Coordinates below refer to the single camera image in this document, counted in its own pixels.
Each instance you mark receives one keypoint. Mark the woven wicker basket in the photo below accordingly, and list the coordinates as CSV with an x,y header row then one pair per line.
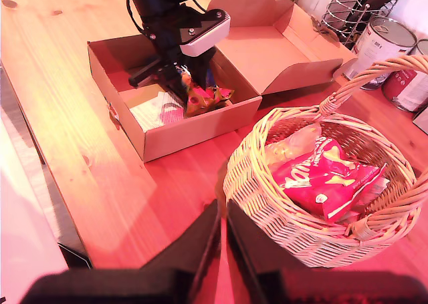
x,y
267,217

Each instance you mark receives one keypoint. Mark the pale grey camera box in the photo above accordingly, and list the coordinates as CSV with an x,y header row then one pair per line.
x,y
207,40

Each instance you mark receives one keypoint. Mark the Terry's mini eggs bag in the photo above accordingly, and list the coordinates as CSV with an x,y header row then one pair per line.
x,y
204,100

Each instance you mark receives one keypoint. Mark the brown cardboard box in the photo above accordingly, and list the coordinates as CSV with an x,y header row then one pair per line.
x,y
200,133

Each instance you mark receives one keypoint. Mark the white printed paper sheet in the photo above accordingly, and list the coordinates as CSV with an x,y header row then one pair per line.
x,y
147,113

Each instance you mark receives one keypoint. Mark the black table leg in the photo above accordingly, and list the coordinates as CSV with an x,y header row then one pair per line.
x,y
75,255

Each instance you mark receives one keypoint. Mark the red Maltesers bunnies bag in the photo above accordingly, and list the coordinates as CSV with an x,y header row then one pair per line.
x,y
321,187

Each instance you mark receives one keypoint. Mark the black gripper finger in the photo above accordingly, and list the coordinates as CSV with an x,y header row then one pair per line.
x,y
254,247
177,83
205,67
200,247

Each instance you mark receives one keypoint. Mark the red label tin can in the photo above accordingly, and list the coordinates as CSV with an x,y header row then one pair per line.
x,y
408,87

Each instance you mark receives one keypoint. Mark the white label tin can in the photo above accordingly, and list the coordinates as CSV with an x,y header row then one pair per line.
x,y
374,50

